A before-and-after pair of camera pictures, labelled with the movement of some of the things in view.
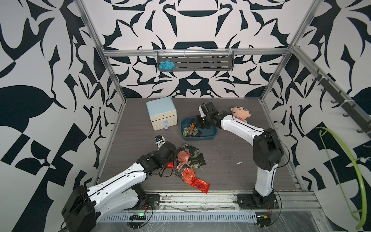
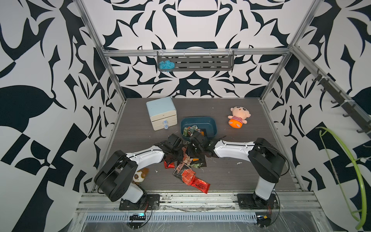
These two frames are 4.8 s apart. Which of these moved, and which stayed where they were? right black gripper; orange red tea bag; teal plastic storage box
Moved: right black gripper
Stayed: teal plastic storage box; orange red tea bag
